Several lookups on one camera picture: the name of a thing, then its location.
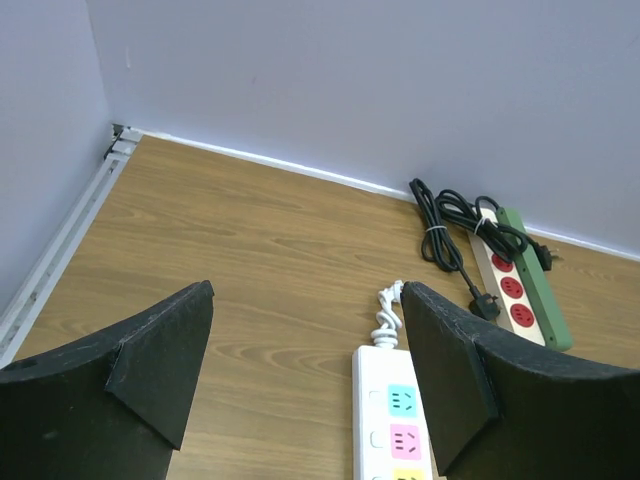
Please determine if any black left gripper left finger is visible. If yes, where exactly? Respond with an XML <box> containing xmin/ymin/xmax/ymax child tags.
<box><xmin>1</xmin><ymin>281</ymin><xmax>214</xmax><ymax>479</ymax></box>

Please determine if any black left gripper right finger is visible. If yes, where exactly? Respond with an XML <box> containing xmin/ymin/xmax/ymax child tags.
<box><xmin>401</xmin><ymin>282</ymin><xmax>639</xmax><ymax>479</ymax></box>

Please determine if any white multicolour power strip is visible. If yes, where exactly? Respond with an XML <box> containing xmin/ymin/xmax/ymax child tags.
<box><xmin>352</xmin><ymin>346</ymin><xmax>433</xmax><ymax>480</ymax></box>

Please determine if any green power strip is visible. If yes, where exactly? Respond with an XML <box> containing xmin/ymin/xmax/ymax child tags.
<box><xmin>496</xmin><ymin>207</ymin><xmax>574</xmax><ymax>352</ymax></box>

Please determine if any beige red-socket power strip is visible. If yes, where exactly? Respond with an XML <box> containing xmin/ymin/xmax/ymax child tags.
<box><xmin>468</xmin><ymin>232</ymin><xmax>545</xmax><ymax>346</ymax></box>

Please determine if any aluminium table edge rail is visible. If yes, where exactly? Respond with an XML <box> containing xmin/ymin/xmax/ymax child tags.
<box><xmin>1</xmin><ymin>125</ymin><xmax>142</xmax><ymax>366</ymax></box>

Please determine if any white coiled strip cord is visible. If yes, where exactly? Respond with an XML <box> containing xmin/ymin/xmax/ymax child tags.
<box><xmin>370</xmin><ymin>280</ymin><xmax>405</xmax><ymax>350</ymax></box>

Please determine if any black cable on strips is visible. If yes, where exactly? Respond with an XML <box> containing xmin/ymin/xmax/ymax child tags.
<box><xmin>435</xmin><ymin>188</ymin><xmax>562</xmax><ymax>271</ymax></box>

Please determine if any black bundled power cable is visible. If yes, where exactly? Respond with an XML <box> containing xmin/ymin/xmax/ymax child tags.
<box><xmin>408</xmin><ymin>177</ymin><xmax>503</xmax><ymax>323</ymax></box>

